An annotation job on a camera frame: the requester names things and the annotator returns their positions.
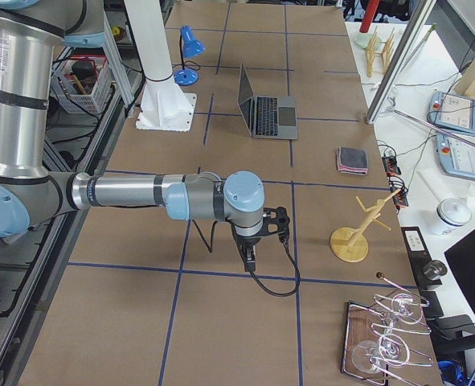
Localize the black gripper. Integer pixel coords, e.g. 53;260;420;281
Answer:
236;234;261;273

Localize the grey laptop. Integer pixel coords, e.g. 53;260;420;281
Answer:
238;64;299;140

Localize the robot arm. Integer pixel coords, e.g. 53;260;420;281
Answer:
0;1;267;271

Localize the wooden mug tree stand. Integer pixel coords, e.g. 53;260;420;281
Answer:
330;189;399;263

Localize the folded grey pink cloth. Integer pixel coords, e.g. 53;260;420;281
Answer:
336;146;369;175

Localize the wine glass rack tray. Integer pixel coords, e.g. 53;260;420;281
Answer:
341;301;389;385

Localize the lower wine glass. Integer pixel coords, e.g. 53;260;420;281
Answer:
351;334;410;374

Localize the black power strip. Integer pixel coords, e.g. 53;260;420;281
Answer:
382;155;409;210

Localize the upper wine glass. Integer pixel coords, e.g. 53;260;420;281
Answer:
391;294;423;325

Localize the blue desk lamp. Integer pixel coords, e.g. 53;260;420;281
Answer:
174;25;206;86

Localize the metal rod green tip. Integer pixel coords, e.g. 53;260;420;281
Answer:
392;109;475;148

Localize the near teach pendant tablet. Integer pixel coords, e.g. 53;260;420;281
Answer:
436;133;475;180

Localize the teach pendant tablet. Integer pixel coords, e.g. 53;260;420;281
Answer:
427;91;475;133
436;133;475;180

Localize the white plastic basket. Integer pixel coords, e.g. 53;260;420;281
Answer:
51;55;111;114

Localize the pale green plate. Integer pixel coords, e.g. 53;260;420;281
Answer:
354;32;373;49

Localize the wooden dish rack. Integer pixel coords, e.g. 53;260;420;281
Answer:
365;30;395;78

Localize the far teach pendant tablet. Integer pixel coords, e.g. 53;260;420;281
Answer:
427;91;475;133

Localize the red cylinder cup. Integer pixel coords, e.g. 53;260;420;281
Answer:
359;0;380;34

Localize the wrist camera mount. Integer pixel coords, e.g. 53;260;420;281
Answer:
260;207;290;245

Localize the aluminium frame post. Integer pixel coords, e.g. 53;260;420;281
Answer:
366;0;436;125

